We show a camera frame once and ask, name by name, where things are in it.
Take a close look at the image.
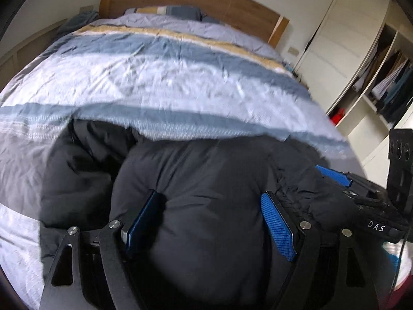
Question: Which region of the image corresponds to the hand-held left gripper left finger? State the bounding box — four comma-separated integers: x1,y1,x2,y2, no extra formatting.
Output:
39,190,162,310

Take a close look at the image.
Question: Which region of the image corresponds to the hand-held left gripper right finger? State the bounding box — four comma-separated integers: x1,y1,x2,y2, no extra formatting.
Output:
261,191,378,310

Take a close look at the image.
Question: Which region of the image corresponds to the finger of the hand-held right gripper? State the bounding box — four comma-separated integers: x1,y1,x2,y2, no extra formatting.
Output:
337,171,379,198
315,165,346,185

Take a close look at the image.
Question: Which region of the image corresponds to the black puffer jacket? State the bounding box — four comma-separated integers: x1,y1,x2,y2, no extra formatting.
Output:
39,119,359,310

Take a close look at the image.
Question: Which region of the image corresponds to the row of hanging clothes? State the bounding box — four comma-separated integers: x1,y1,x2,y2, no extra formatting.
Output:
352,43,413,130

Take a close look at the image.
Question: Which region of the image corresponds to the white wardrobe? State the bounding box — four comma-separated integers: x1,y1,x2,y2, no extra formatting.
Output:
292,0,413,175

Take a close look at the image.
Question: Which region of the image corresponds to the striped duvet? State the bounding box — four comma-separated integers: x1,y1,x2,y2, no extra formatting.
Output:
0,15,355,309

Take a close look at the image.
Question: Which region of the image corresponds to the wooden bed headboard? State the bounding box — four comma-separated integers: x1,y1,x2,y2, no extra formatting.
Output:
98,0,290,49

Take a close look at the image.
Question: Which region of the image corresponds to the striped pillow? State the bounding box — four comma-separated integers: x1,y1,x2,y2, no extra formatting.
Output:
124,5,207,20

